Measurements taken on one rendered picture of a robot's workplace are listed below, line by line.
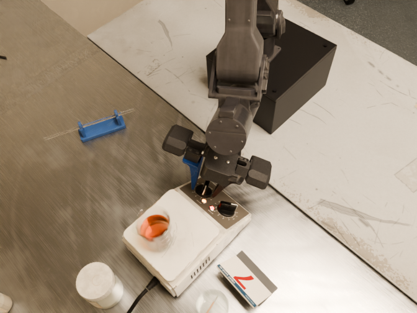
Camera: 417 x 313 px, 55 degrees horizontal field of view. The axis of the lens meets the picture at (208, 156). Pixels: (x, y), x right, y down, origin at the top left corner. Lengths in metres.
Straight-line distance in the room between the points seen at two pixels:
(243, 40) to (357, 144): 0.41
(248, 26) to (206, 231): 0.33
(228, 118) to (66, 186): 0.44
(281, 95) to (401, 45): 1.80
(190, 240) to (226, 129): 0.21
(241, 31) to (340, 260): 0.43
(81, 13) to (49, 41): 1.02
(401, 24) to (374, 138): 1.81
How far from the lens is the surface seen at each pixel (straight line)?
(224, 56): 0.58
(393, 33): 2.61
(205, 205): 0.72
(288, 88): 0.80
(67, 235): 0.82
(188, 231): 0.67
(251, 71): 0.58
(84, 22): 2.20
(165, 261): 0.66
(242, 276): 0.71
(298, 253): 0.76
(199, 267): 0.69
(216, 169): 0.60
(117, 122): 0.91
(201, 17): 1.13
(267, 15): 0.73
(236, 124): 0.53
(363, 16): 2.67
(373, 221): 0.82
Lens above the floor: 1.61
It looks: 58 degrees down
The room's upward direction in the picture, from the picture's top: 5 degrees counter-clockwise
